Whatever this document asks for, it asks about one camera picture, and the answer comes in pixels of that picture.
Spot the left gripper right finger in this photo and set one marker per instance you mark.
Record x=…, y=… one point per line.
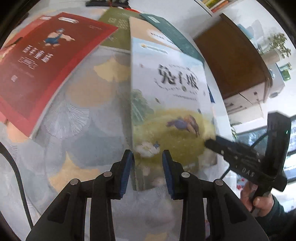
x=211, y=210

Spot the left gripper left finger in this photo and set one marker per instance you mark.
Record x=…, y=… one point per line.
x=64, y=219

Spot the white rabbit hill book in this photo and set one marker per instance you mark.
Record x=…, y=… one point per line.
x=170, y=106

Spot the teal book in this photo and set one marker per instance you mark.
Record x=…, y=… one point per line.
x=174, y=35

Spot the right forearm dark sleeve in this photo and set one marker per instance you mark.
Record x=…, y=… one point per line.
x=278, y=224

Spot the row of shelf books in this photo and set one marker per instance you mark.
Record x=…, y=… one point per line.
x=215, y=5

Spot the person's right hand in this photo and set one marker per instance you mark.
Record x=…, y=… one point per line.
x=264, y=204

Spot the blue bird back-cover book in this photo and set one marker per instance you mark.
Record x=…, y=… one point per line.
x=211, y=96

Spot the brown wooden cabinet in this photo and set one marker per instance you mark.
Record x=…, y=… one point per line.
x=233, y=60

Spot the potted green plant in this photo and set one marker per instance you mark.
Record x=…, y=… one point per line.
x=277, y=42

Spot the dark red nursery rhyme book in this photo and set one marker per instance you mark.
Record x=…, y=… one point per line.
x=35, y=69

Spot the red portrait cover book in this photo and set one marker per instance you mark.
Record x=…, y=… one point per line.
x=11, y=43

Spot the red tassel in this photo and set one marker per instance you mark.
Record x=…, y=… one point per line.
x=128, y=9

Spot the olive green book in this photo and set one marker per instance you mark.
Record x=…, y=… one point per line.
x=119, y=18

